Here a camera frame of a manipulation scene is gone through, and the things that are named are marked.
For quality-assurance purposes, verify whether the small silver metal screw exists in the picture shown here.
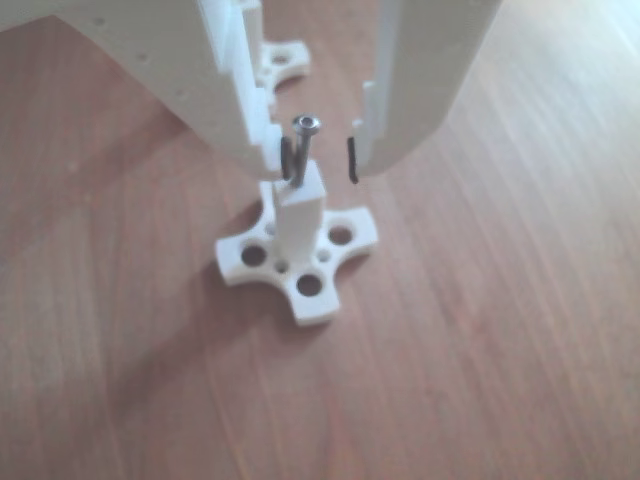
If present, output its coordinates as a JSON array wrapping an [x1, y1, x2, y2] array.
[[290, 114, 322, 190]]

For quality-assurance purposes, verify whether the white cross-base post stand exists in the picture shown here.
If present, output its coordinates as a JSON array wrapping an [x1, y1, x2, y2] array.
[[215, 159, 380, 329], [242, 2, 312, 94]]

